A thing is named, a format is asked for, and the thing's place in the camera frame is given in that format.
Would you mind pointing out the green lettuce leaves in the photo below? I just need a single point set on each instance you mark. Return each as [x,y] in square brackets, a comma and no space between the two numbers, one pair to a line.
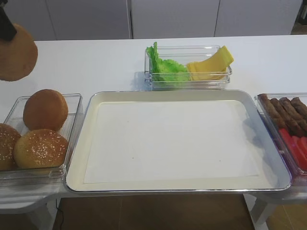
[165,69]

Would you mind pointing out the sesame bun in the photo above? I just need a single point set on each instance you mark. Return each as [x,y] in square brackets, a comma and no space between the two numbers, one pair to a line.
[40,148]
[8,138]

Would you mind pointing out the left sesame bun top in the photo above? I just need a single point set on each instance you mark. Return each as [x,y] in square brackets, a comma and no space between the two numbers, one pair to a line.
[8,138]

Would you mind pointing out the right sesame bun top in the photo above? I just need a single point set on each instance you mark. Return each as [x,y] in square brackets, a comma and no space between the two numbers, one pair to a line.
[40,148]

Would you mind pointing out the plain brown bun bottom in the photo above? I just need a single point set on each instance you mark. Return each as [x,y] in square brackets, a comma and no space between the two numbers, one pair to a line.
[45,109]

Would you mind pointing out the white metal serving tray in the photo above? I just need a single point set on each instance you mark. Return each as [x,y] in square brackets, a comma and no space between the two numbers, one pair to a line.
[273,173]

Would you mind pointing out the clear lettuce cheese container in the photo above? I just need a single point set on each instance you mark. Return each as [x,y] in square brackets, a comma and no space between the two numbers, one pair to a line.
[184,55]

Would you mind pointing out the yellow cheese slices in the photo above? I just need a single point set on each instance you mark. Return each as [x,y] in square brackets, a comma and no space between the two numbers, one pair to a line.
[212,68]

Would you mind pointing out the clear meat tomato container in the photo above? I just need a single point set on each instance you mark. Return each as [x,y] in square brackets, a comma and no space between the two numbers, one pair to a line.
[299,177]

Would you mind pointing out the white paper tray liner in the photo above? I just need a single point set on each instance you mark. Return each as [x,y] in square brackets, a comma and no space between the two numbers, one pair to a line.
[150,141]

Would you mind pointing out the clear plastic bun container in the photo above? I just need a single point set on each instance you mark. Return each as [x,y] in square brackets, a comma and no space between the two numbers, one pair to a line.
[70,130]

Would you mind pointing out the plain bun bottom half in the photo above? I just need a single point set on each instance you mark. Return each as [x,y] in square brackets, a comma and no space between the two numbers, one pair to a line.
[17,57]

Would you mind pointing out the brown meat patty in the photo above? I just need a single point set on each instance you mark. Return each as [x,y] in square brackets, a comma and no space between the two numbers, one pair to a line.
[271,111]
[281,112]
[286,103]
[300,107]

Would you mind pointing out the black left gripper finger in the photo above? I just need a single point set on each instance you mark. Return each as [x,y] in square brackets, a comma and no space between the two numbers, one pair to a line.
[7,30]

